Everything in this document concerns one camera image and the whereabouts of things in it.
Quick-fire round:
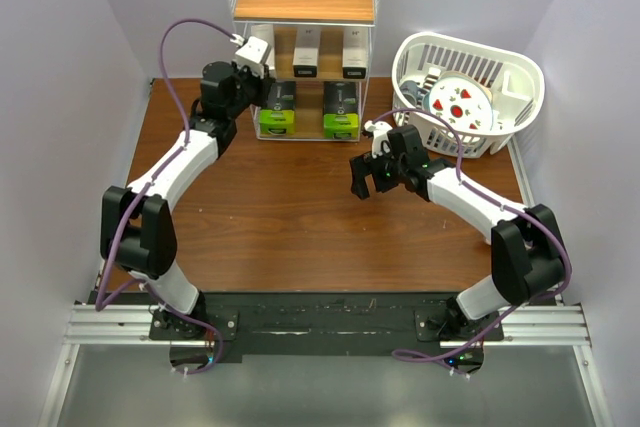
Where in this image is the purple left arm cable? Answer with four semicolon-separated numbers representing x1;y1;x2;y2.
94;19;239;376

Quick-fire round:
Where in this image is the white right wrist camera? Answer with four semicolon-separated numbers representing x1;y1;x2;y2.
363;120;392;158

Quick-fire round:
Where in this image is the black green razor box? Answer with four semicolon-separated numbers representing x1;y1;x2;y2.
259;81;296;136
323;82;359;140

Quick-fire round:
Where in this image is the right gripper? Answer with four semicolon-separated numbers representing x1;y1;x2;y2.
350;146;406;200

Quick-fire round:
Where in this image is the watermelon pattern plate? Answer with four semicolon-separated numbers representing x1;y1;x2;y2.
423;72;495;131

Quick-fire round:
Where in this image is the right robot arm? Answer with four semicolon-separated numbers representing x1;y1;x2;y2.
350;121;569;340

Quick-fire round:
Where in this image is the white plastic dish basket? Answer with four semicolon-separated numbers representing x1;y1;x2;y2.
392;32;545;158

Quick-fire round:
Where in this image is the aluminium frame rail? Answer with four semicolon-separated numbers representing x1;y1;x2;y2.
38;141;614;427

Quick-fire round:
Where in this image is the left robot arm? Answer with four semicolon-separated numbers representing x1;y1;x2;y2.
100;60;274;339

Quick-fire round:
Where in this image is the narrow silver razor box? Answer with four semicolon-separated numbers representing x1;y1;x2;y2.
342;26;369;80

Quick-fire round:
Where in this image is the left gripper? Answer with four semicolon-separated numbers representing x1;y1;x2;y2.
227;60;275;120

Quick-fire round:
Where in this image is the silver box with H logo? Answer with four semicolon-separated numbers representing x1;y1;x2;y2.
292;26;321;78

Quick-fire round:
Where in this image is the small silver box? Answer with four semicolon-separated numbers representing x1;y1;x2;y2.
251;24;275;71

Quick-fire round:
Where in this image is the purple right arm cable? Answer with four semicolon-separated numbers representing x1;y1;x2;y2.
372;107;574;366

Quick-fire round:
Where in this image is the grey item in basket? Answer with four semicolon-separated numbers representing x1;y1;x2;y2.
400;80;427;109

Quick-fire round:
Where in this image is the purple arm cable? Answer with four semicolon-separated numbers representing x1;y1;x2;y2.
372;107;574;366
94;19;239;376

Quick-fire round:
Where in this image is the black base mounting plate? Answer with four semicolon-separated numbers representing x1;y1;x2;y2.
103;292;525;375

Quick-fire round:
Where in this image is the white wire wooden shelf rack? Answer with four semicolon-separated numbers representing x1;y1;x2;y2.
227;0;379;142

